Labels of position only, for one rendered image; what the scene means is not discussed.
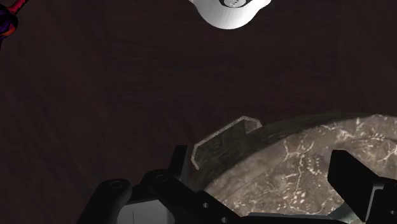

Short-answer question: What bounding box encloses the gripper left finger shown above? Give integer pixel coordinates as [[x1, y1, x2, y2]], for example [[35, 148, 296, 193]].
[[76, 144, 246, 224]]

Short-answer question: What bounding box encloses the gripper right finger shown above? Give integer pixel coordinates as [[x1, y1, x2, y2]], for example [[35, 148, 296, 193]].
[[327, 150, 397, 224]]

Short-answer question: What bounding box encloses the red and purple figure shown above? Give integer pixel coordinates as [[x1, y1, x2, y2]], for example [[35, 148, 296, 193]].
[[0, 0, 29, 47]]

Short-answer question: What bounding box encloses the grey stone pot with handle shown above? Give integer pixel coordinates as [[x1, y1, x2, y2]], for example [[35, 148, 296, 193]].
[[187, 113, 397, 224]]

